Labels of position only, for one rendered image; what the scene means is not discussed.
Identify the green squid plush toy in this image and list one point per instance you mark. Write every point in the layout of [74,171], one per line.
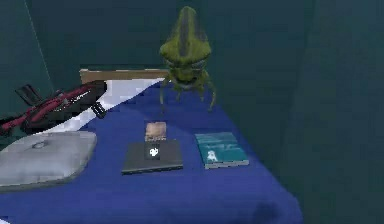
[185,50]

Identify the dark grey closed laptop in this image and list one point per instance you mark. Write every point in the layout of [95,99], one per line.
[152,158]

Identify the black and red bag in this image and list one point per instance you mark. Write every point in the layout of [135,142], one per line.
[56,106]

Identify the small brown book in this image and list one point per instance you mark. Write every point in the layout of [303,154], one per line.
[155,131]

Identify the teal book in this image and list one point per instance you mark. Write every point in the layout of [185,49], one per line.
[220,150]

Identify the blue bed with wooden headboard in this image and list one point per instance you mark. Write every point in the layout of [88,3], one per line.
[186,196]

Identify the grey pillow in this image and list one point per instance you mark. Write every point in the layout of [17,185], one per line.
[43,160]

